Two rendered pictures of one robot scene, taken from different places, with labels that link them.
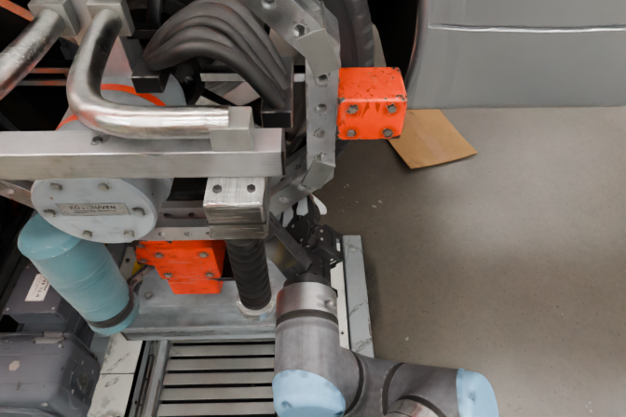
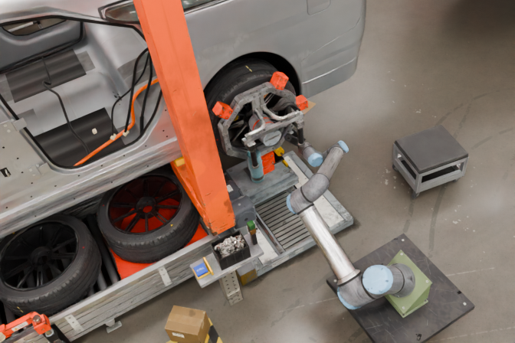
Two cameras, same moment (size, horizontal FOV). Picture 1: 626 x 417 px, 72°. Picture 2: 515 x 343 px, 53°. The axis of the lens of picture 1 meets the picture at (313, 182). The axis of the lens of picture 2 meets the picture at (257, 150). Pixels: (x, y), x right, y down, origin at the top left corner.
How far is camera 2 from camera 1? 2.88 m
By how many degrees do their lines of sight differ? 15
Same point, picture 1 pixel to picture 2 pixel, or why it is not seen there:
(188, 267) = (267, 161)
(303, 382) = (313, 155)
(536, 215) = (347, 117)
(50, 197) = (267, 138)
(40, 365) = (245, 201)
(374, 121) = (303, 106)
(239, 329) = (276, 188)
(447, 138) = not seen: hidden behind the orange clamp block
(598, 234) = (370, 114)
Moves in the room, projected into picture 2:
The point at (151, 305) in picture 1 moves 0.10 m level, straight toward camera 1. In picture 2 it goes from (248, 192) to (260, 195)
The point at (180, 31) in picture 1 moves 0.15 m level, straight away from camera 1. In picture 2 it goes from (283, 104) to (265, 95)
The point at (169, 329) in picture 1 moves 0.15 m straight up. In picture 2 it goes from (255, 198) to (253, 185)
